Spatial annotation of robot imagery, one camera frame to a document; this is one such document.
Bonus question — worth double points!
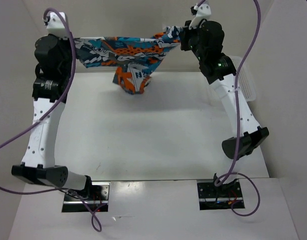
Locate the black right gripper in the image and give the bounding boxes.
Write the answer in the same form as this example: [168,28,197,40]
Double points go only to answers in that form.
[179,19,206,61]

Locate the colourful patterned shorts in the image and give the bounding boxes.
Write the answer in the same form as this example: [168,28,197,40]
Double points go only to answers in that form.
[74,26,183,95]

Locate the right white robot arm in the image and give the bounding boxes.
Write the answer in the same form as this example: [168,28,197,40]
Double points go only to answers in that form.
[179,19,269,197]

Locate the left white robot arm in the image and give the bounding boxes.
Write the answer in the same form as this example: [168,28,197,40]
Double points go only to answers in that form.
[11,34,94,200]

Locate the white plastic mesh basket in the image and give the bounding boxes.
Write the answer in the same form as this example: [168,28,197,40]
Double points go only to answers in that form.
[238,62,257,102]

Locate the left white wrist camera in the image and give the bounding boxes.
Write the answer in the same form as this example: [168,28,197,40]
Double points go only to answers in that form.
[46,11,68,39]

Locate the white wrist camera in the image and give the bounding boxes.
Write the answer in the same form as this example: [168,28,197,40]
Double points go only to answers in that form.
[189,0,212,29]
[46,11,68,39]

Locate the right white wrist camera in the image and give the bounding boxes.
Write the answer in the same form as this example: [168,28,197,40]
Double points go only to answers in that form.
[189,0,212,29]

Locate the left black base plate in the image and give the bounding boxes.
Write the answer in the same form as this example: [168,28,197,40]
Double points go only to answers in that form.
[61,181,111,213]

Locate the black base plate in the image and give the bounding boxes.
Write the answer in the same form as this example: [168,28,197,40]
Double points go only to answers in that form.
[61,181,111,213]
[196,179,245,211]

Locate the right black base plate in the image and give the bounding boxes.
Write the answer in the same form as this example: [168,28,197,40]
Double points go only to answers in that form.
[196,179,245,211]

